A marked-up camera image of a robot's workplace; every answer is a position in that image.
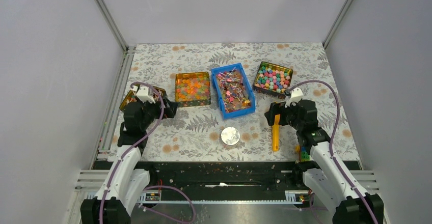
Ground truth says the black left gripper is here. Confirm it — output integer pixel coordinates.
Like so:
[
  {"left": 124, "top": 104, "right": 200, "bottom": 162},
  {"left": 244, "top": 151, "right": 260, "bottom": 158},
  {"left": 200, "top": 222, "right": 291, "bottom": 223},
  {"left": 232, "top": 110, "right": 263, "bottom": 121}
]
[{"left": 137, "top": 95, "right": 178, "bottom": 130}]

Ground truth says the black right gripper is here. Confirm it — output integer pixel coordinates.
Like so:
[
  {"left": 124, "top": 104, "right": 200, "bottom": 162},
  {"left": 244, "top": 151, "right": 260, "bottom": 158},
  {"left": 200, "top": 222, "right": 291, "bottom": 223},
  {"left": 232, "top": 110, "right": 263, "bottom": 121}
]
[{"left": 264, "top": 99, "right": 303, "bottom": 131}]

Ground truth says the yellow plastic scoop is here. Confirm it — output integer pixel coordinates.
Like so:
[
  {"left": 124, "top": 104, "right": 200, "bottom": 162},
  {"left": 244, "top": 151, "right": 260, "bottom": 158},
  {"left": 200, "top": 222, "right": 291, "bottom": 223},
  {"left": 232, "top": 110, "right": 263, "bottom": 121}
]
[{"left": 272, "top": 115, "right": 280, "bottom": 152}]

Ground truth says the blue plastic candy bin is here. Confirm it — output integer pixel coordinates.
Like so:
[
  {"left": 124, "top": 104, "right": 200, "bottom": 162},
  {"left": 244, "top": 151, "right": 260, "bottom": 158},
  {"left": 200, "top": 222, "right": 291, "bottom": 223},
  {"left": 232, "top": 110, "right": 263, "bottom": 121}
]
[{"left": 211, "top": 63, "right": 256, "bottom": 120}]

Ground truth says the white round jar lid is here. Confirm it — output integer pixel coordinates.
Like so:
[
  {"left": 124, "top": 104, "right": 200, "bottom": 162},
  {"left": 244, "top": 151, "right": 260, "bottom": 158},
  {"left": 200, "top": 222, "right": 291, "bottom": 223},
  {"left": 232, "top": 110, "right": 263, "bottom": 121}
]
[{"left": 221, "top": 127, "right": 240, "bottom": 138}]

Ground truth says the clear glass jar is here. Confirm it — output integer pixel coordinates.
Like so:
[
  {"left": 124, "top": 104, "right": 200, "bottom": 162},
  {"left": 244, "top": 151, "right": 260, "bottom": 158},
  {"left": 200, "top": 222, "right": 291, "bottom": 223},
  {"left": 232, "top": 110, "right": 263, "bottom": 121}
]
[{"left": 221, "top": 137, "right": 240, "bottom": 149}]

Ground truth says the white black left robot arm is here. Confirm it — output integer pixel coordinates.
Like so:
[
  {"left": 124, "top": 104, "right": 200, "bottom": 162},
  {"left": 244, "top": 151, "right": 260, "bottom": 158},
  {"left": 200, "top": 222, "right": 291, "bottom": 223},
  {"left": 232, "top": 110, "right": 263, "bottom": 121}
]
[{"left": 80, "top": 98, "right": 179, "bottom": 223}]

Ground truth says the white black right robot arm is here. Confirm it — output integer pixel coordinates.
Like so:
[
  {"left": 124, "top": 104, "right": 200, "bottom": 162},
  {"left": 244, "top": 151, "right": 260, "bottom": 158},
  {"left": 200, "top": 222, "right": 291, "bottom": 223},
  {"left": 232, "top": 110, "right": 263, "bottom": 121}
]
[{"left": 264, "top": 100, "right": 384, "bottom": 223}]

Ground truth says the tin of star candies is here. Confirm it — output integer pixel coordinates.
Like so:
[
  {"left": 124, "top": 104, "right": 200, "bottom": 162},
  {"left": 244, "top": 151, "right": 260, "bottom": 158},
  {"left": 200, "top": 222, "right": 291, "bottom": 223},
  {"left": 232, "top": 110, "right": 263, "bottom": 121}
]
[{"left": 253, "top": 62, "right": 293, "bottom": 99}]

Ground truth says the tin of orange gummies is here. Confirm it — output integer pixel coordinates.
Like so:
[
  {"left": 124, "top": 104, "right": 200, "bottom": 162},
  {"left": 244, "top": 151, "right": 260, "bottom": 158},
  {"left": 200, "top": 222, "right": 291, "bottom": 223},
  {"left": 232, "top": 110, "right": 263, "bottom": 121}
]
[{"left": 175, "top": 72, "right": 211, "bottom": 107}]

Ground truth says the tin of lollipops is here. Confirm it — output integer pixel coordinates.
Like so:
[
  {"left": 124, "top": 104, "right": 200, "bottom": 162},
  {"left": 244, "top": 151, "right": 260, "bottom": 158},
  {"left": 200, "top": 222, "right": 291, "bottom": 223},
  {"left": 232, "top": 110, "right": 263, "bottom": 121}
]
[{"left": 119, "top": 85, "right": 167, "bottom": 111}]

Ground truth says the colourful toy block train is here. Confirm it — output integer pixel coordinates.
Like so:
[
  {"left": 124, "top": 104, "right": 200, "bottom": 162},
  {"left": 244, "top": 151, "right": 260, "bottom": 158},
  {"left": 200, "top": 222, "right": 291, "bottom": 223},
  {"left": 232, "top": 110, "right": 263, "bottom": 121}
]
[{"left": 295, "top": 145, "right": 310, "bottom": 162}]

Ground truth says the floral table cloth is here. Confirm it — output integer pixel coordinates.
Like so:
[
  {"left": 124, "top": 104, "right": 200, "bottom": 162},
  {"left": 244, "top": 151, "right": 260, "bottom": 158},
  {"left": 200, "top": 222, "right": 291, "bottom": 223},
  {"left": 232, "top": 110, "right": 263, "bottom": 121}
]
[{"left": 111, "top": 42, "right": 361, "bottom": 163}]

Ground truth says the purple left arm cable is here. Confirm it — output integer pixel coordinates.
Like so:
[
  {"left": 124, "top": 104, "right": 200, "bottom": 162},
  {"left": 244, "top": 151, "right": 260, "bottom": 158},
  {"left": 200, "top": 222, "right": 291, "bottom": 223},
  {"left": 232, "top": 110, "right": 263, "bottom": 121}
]
[{"left": 98, "top": 81, "right": 197, "bottom": 224}]

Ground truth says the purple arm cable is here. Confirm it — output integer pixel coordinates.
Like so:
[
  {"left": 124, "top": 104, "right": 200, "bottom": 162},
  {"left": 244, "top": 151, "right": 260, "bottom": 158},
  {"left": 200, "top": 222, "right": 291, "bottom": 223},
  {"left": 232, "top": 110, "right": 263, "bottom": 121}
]
[
  {"left": 98, "top": 81, "right": 197, "bottom": 224},
  {"left": 287, "top": 80, "right": 375, "bottom": 224}
]

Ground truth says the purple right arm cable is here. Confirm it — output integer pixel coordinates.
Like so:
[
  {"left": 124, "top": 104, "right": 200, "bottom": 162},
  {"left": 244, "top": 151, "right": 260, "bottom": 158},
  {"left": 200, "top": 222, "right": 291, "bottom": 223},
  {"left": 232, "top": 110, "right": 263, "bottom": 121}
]
[{"left": 287, "top": 80, "right": 375, "bottom": 224}]

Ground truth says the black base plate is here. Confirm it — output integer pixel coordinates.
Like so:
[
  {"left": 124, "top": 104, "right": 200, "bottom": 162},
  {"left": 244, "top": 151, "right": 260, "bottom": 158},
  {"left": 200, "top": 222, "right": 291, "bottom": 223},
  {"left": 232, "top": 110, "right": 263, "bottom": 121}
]
[{"left": 136, "top": 161, "right": 308, "bottom": 204}]

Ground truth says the grey slotted cable duct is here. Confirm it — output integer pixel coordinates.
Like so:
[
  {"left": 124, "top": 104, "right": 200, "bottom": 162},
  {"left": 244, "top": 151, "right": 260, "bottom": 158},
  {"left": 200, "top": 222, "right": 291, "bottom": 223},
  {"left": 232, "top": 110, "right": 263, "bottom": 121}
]
[{"left": 87, "top": 191, "right": 305, "bottom": 205}]

